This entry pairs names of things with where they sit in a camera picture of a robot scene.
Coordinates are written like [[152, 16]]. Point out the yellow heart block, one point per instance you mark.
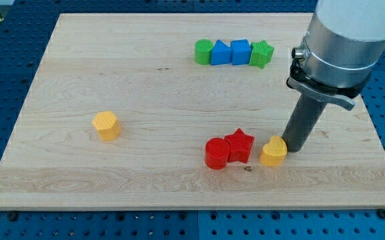
[[274, 152]]

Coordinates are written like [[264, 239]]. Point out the green star block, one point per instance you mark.
[[261, 54]]

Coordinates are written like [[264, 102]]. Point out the green cylinder block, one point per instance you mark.
[[203, 51]]

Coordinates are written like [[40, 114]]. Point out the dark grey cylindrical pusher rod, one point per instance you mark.
[[305, 115]]

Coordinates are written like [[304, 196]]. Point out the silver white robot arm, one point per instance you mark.
[[333, 63]]

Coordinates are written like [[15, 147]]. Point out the blue triangle block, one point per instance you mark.
[[221, 54]]

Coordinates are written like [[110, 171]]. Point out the blue cube block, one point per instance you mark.
[[241, 52]]

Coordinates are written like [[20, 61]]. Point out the red cylinder block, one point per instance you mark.
[[216, 153]]

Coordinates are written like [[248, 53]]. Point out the red star block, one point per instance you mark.
[[240, 146]]

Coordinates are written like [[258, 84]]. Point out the light wooden board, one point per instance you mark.
[[142, 68]]

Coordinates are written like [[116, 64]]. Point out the yellow hexagon block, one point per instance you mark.
[[107, 125]]

